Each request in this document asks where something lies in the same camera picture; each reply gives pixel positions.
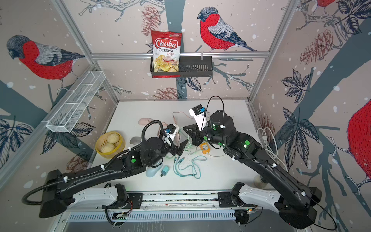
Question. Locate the light blue computer mouse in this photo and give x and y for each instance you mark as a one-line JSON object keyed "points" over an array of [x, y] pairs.
{"points": [[151, 171]]}

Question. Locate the red Chuba cassava chips bag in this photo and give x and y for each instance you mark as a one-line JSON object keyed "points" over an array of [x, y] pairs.
{"points": [[166, 50]]}

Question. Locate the silver grey computer mouse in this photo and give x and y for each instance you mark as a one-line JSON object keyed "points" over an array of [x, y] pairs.
{"points": [[136, 140]]}

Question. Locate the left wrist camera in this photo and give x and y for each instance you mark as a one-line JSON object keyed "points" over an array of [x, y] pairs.
{"points": [[170, 131]]}

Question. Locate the pink computer mouse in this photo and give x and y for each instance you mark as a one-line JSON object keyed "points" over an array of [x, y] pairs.
{"points": [[144, 121]]}

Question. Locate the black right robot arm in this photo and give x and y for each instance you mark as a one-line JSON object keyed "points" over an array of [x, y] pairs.
{"points": [[293, 201]]}

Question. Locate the aluminium frame corner post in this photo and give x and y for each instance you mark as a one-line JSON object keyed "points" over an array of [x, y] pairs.
{"points": [[63, 11]]}

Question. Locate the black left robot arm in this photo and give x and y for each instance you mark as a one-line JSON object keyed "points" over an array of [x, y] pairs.
{"points": [[57, 193]]}

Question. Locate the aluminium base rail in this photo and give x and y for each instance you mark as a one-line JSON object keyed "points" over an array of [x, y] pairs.
{"points": [[99, 204]]}

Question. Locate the orange power strip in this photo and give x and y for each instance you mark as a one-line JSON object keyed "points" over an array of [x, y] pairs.
{"points": [[204, 147]]}

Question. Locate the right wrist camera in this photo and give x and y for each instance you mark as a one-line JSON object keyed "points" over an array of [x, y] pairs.
{"points": [[198, 113]]}

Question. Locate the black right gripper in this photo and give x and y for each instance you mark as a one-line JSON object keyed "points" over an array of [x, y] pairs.
{"points": [[194, 130]]}

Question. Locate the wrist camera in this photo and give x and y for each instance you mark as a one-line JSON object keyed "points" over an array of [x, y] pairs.
{"points": [[170, 131], [198, 113]]}

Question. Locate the horizontal aluminium frame bar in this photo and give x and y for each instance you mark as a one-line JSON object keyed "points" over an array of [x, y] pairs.
{"points": [[143, 56]]}

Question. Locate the white wire mesh shelf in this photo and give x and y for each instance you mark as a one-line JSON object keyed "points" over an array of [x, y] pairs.
{"points": [[78, 99]]}

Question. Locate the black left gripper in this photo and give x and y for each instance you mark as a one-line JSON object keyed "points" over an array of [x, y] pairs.
{"points": [[175, 150]]}

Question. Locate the teal charger plug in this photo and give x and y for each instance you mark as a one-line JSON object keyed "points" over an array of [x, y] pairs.
{"points": [[165, 171]]}

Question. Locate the black wire wall basket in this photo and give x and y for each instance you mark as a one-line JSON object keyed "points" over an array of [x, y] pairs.
{"points": [[194, 66]]}

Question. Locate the yellow bowl with buns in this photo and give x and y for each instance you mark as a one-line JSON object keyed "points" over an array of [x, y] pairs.
{"points": [[110, 144]]}

